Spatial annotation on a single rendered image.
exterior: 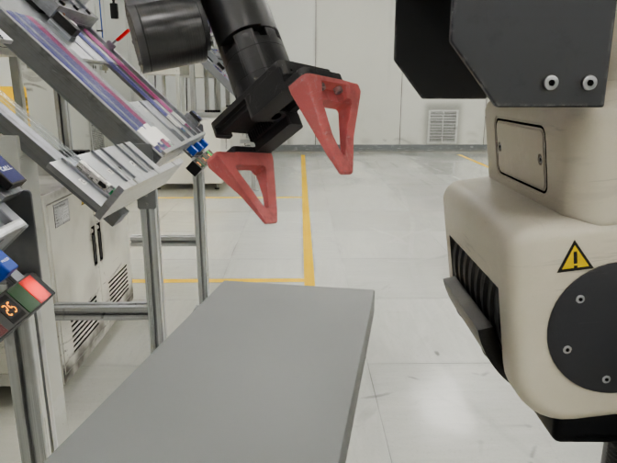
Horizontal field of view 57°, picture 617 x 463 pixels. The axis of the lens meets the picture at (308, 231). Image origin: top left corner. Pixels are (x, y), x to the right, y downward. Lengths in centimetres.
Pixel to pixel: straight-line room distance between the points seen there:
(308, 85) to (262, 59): 7
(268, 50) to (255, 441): 34
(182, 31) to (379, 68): 772
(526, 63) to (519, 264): 14
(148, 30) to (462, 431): 138
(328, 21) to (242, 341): 760
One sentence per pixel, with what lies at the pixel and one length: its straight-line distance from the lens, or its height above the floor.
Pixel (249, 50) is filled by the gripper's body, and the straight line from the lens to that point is 51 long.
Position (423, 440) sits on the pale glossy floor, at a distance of 161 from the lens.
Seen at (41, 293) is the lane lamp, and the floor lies 65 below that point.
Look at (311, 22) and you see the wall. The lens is 817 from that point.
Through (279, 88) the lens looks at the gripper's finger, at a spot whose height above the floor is 90.
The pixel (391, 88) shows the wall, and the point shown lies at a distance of 823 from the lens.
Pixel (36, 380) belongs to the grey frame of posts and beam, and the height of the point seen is 49.
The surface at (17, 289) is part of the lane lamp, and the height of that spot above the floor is 66.
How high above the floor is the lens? 90
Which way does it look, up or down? 14 degrees down
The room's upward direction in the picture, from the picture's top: straight up
